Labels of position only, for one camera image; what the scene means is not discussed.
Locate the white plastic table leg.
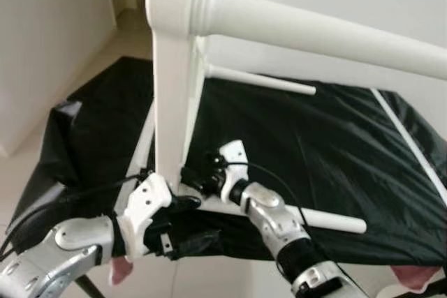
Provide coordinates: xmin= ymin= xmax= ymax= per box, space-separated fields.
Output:
xmin=205 ymin=64 xmax=317 ymax=97
xmin=198 ymin=195 xmax=368 ymax=235
xmin=183 ymin=0 xmax=447 ymax=82

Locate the pink cloth piece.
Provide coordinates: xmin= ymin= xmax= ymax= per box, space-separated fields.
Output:
xmin=389 ymin=264 xmax=441 ymax=294
xmin=110 ymin=255 xmax=134 ymax=287

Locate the white fabric strip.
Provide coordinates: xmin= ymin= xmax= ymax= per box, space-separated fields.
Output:
xmin=369 ymin=88 xmax=447 ymax=202
xmin=115 ymin=98 xmax=159 ymax=216

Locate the black metal stand leg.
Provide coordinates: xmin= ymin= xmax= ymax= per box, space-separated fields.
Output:
xmin=73 ymin=276 xmax=107 ymax=298
xmin=411 ymin=280 xmax=447 ymax=298

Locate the black tablecloth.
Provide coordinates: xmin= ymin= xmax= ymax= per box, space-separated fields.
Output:
xmin=13 ymin=57 xmax=447 ymax=265

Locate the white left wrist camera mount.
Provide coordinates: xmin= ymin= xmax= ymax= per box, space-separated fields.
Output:
xmin=115 ymin=172 xmax=173 ymax=262

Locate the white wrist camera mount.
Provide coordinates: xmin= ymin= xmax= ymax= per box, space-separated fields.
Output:
xmin=217 ymin=139 xmax=249 ymax=205
xmin=115 ymin=172 xmax=173 ymax=262

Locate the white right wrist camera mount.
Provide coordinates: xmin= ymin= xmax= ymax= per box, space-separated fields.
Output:
xmin=217 ymin=139 xmax=249 ymax=205

